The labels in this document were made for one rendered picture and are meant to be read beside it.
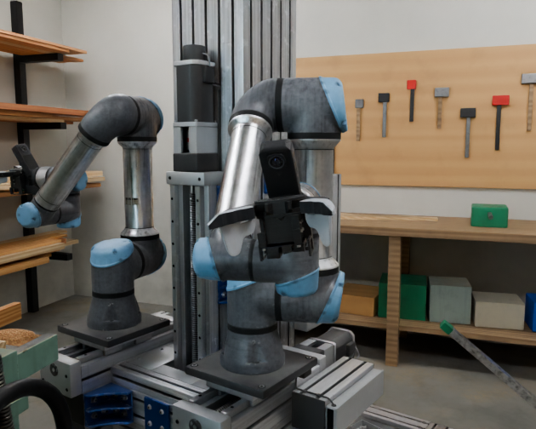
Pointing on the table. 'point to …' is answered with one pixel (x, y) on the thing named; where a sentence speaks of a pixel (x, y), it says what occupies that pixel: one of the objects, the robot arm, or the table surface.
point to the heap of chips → (15, 336)
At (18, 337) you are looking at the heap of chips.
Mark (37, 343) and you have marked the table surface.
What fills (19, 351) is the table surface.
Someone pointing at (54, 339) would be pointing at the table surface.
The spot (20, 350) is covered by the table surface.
